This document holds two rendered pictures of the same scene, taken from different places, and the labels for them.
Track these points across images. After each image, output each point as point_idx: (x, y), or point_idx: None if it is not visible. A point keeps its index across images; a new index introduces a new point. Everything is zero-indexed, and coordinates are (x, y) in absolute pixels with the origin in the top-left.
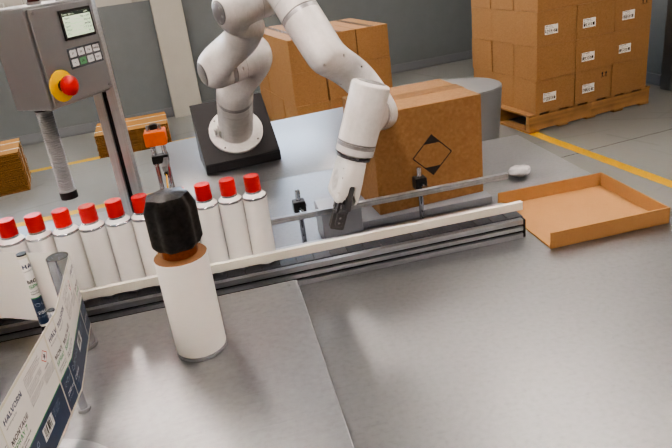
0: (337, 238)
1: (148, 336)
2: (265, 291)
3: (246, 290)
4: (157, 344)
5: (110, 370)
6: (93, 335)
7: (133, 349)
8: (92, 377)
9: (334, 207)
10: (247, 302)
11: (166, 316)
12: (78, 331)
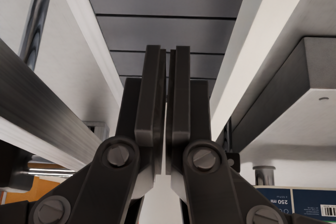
0: (248, 61)
1: (293, 158)
2: (305, 116)
3: (273, 125)
4: (318, 157)
5: (325, 165)
6: (267, 174)
7: (306, 161)
8: (322, 167)
9: (144, 195)
10: (316, 127)
11: (264, 153)
12: (325, 216)
